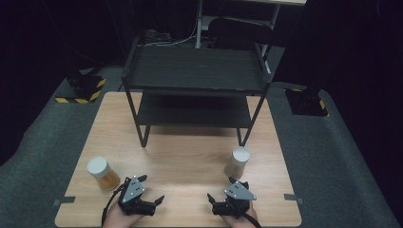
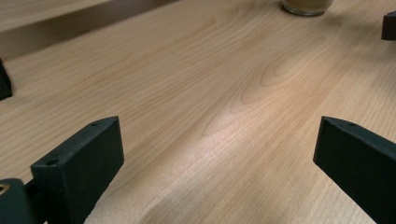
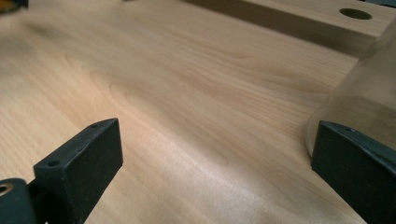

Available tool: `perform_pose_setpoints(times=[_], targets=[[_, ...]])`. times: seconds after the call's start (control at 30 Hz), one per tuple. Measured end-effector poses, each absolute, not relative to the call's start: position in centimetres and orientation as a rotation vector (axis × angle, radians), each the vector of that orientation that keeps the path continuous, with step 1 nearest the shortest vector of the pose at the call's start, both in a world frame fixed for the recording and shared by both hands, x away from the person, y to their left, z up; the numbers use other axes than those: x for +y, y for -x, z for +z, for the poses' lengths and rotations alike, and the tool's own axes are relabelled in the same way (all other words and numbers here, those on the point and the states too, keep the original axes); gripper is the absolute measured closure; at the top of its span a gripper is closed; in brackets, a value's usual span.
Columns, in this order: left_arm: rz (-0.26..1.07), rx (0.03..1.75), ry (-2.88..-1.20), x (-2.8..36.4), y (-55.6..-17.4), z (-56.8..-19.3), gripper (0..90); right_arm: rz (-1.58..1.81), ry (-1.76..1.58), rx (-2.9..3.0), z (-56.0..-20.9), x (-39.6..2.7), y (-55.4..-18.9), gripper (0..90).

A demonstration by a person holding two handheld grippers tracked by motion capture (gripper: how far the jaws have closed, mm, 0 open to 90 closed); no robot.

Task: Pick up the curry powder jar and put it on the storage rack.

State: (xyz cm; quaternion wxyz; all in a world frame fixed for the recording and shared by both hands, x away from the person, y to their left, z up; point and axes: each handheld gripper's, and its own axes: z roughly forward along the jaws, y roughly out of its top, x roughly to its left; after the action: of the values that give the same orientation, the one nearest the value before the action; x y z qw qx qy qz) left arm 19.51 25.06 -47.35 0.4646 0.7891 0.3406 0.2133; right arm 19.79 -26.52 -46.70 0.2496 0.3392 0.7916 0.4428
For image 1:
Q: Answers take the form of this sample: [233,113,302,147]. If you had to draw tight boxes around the black chair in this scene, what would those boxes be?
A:
[207,16,275,50]

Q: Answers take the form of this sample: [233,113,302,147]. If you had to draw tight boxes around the person's right hand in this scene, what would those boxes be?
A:
[220,202,259,228]

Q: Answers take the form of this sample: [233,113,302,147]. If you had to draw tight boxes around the hand-held gripper black cable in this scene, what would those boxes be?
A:
[240,212,262,228]
[101,184,127,227]

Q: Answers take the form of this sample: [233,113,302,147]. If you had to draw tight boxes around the black yellow striped stand base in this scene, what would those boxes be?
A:
[55,74,107,105]

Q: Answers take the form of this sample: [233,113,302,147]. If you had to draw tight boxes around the left hand-held gripper black cable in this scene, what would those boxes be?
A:
[101,184,127,227]

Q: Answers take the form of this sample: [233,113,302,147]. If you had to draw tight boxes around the right hand-held gripper black cable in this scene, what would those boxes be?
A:
[240,212,262,228]

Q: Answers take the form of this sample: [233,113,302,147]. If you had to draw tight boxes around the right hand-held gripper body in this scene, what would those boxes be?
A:
[211,180,258,219]

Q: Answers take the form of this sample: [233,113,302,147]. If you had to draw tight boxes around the person's left hand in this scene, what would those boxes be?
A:
[102,202,144,228]

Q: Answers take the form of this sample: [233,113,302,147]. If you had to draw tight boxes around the orange powder jar white lid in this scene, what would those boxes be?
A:
[86,156,122,192]

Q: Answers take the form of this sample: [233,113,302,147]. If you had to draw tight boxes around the grey tape piece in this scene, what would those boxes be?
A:
[283,193,304,205]
[52,196,76,207]

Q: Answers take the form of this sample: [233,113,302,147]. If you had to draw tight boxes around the metal frame desk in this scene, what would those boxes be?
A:
[195,0,308,49]

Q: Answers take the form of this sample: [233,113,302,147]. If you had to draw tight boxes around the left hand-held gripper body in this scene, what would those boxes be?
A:
[117,176,157,217]

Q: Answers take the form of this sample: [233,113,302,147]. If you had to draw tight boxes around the pale powder jar white lid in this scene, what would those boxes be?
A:
[223,145,251,180]

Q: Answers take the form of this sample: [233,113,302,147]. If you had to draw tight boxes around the black stand base yellow marks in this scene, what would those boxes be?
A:
[283,87,329,118]

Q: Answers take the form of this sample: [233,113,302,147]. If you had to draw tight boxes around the black two-tier shelf rack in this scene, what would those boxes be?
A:
[121,36,273,148]

